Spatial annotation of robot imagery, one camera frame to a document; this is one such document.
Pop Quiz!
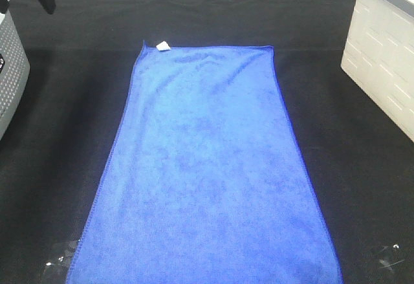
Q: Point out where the clear tape strip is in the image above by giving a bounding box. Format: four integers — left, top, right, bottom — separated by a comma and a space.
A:
40, 240, 79, 284
371, 243, 406, 276

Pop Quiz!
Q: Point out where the white slotted storage box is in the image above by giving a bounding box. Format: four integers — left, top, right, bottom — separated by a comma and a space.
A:
341, 0, 413, 138

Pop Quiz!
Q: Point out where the right clear tape strip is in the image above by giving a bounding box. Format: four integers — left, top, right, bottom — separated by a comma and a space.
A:
371, 243, 406, 276

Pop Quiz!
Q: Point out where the blue microfibre towel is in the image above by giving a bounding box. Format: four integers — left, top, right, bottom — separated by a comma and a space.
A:
66, 45, 342, 283

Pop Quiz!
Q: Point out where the left clear tape strip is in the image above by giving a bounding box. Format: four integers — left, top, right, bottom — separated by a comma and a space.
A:
40, 240, 79, 284

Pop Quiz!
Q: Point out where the grey perforated laundry basket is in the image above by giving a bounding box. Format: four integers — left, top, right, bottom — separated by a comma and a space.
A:
1, 11, 30, 138

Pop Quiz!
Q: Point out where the black table cloth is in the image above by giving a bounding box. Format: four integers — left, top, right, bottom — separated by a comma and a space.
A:
1, 0, 413, 283

